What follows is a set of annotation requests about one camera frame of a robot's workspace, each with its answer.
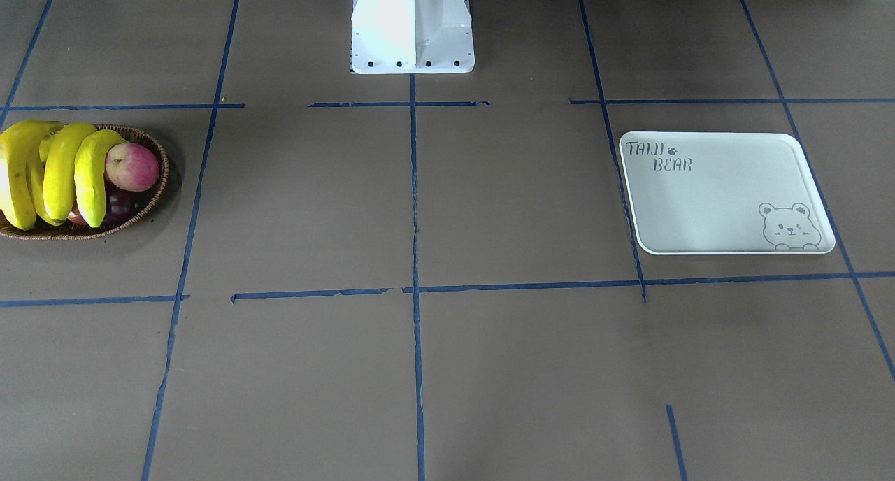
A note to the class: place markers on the white bear tray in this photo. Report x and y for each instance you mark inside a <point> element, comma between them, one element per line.
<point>722,194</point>

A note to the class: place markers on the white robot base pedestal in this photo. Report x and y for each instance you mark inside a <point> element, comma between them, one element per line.
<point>412,37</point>

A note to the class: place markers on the yellow banana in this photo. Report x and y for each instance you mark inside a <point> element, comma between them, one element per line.
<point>59,187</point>
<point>19,143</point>
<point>89,174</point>
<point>35,177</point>

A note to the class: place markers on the red apple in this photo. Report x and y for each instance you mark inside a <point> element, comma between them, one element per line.
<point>132,167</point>

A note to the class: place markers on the dark purple grapes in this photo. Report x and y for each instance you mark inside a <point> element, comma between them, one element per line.
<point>122,205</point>

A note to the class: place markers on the woven wicker basket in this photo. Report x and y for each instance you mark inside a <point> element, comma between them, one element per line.
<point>72,231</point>

